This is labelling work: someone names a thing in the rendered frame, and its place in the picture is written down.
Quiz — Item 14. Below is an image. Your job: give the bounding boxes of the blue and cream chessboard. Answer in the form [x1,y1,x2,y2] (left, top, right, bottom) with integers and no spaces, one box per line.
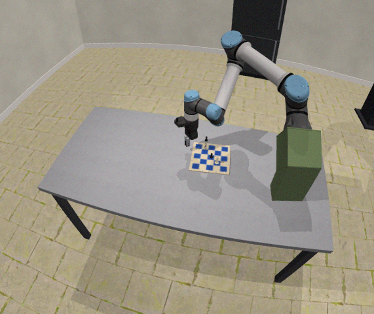
[189,142,231,175]

